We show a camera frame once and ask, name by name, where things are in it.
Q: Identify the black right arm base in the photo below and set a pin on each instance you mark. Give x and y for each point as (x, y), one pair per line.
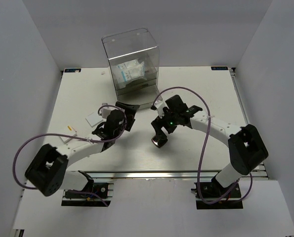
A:
(211, 191)

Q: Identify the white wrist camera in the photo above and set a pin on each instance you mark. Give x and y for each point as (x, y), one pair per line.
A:
(105, 110)
(159, 106)

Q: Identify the clear acrylic drawer organizer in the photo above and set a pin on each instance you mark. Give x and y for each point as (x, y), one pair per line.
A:
(133, 57)

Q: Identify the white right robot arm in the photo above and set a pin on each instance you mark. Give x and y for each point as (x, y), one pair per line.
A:
(246, 147)

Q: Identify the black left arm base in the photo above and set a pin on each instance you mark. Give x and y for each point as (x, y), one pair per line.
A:
(92, 191)

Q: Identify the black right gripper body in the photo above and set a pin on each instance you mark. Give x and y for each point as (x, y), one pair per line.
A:
(170, 122)

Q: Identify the blue label right corner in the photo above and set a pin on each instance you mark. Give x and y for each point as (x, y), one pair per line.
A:
(219, 68)

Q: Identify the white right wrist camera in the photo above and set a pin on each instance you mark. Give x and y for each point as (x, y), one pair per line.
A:
(159, 106)

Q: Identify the black square compact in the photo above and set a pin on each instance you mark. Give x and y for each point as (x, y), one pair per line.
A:
(159, 142)

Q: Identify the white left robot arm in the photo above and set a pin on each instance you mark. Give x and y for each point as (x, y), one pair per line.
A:
(48, 170)

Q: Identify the white square card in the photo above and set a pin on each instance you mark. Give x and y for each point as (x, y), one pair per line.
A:
(94, 119)

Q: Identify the cotton pad packet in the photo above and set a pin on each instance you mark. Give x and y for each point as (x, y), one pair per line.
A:
(132, 64)
(124, 76)

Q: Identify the blue label left corner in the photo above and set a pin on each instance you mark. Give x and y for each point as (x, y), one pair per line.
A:
(72, 70)

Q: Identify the white card with yellow mark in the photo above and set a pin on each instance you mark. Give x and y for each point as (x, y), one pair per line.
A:
(67, 133)

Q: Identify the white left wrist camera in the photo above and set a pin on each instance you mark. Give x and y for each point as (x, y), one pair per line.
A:
(105, 110)

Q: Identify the blue label corner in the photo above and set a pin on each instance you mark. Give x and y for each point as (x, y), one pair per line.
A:
(219, 68)
(72, 70)

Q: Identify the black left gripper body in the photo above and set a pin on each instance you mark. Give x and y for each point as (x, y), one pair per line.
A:
(119, 130)

